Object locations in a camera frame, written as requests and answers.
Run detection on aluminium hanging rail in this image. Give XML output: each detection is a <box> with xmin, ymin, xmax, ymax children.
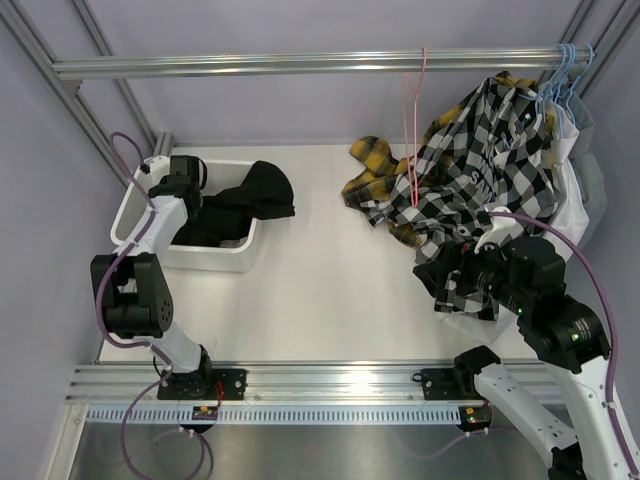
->
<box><xmin>52</xmin><ymin>44</ymin><xmax>595</xmax><ymax>80</ymax></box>

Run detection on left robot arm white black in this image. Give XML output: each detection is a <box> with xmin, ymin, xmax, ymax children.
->
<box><xmin>90</xmin><ymin>156</ymin><xmax>215</xmax><ymax>399</ymax></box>

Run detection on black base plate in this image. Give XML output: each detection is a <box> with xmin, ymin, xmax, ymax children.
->
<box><xmin>411</xmin><ymin>367</ymin><xmax>493</xmax><ymax>433</ymax></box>
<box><xmin>156</xmin><ymin>367</ymin><xmax>249</xmax><ymax>434</ymax></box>

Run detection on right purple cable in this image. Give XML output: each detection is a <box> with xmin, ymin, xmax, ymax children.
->
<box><xmin>399</xmin><ymin>209</ymin><xmax>640</xmax><ymax>461</ymax></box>

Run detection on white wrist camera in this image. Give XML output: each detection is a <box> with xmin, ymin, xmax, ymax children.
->
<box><xmin>138</xmin><ymin>155</ymin><xmax>170</xmax><ymax>188</ymax></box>
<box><xmin>474</xmin><ymin>204</ymin><xmax>523</xmax><ymax>254</ymax></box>

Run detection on left aluminium frame post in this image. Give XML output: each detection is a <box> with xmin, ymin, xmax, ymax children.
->
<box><xmin>1</xmin><ymin>1</ymin><xmax>174</xmax><ymax>183</ymax></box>

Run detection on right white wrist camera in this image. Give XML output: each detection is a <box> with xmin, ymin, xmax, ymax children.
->
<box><xmin>474</xmin><ymin>204</ymin><xmax>523</xmax><ymax>254</ymax></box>

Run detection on aluminium frame post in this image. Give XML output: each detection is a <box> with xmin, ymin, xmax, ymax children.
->
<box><xmin>1</xmin><ymin>1</ymin><xmax>174</xmax><ymax>183</ymax></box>
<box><xmin>559</xmin><ymin>0</ymin><xmax>639</xmax><ymax>99</ymax></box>

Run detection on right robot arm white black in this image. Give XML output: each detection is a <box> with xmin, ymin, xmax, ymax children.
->
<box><xmin>414</xmin><ymin>237</ymin><xmax>639</xmax><ymax>479</ymax></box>

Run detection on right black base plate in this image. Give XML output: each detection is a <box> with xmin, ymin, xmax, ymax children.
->
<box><xmin>411</xmin><ymin>367</ymin><xmax>493</xmax><ymax>433</ymax></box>

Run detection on light blue wire hangers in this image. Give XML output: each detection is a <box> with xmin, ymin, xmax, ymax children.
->
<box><xmin>517</xmin><ymin>42</ymin><xmax>596</xmax><ymax>129</ymax></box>

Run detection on right aluminium frame post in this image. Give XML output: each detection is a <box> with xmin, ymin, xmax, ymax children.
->
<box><xmin>559</xmin><ymin>0</ymin><xmax>639</xmax><ymax>99</ymax></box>

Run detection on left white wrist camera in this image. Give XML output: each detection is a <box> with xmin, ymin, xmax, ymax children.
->
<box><xmin>138</xmin><ymin>155</ymin><xmax>170</xmax><ymax>188</ymax></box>

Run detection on white plastic bin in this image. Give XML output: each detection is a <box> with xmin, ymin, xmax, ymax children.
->
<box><xmin>110</xmin><ymin>159</ymin><xmax>261</xmax><ymax>273</ymax></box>

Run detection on pink wire hanger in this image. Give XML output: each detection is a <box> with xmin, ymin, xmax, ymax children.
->
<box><xmin>401</xmin><ymin>46</ymin><xmax>428</xmax><ymax>208</ymax></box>

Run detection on purple cable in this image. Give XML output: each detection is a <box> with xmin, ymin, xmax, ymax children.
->
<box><xmin>95</xmin><ymin>130</ymin><xmax>211</xmax><ymax>479</ymax></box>
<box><xmin>399</xmin><ymin>209</ymin><xmax>640</xmax><ymax>461</ymax></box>

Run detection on black white checkered shirt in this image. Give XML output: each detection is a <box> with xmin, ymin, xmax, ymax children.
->
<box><xmin>359</xmin><ymin>77</ymin><xmax>556</xmax><ymax>321</ymax></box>

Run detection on white slotted cable duct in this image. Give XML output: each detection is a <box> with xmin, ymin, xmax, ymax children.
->
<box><xmin>87</xmin><ymin>405</ymin><xmax>462</xmax><ymax>426</ymax></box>

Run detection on yellow black plaid shirt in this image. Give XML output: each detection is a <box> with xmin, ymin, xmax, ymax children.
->
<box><xmin>341</xmin><ymin>70</ymin><xmax>557</xmax><ymax>251</ymax></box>

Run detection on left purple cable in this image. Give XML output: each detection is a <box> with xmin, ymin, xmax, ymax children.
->
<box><xmin>95</xmin><ymin>130</ymin><xmax>211</xmax><ymax>479</ymax></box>

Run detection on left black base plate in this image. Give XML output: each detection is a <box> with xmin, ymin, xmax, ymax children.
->
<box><xmin>156</xmin><ymin>367</ymin><xmax>249</xmax><ymax>434</ymax></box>

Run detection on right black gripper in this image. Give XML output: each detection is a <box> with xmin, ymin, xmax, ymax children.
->
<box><xmin>412</xmin><ymin>229</ymin><xmax>531</xmax><ymax>314</ymax></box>

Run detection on aluminium front rail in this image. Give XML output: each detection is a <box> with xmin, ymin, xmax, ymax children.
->
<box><xmin>64</xmin><ymin>362</ymin><xmax>576</xmax><ymax>405</ymax></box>

